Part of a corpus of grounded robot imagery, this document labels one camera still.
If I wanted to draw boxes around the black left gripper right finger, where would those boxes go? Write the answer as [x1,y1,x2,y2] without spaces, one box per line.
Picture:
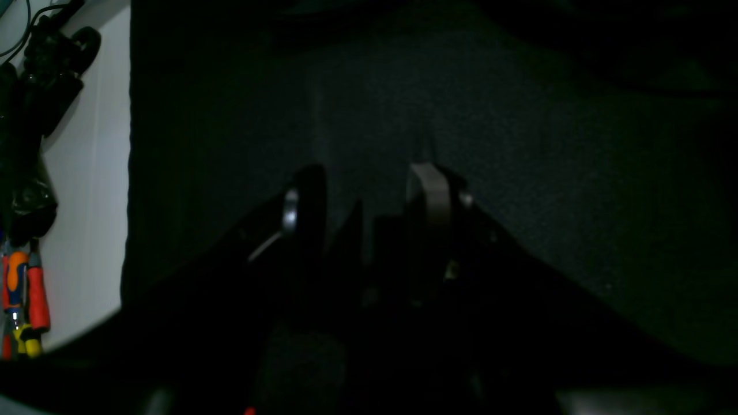
[404,163,473,277]

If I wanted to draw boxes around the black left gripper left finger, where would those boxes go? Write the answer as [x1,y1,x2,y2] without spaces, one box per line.
[248,164,327,271]

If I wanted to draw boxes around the black table cover cloth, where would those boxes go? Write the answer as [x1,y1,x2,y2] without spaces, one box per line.
[121,1,736,365]

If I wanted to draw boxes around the orange handled tools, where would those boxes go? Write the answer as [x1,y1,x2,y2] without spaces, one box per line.
[2,238,51,361]

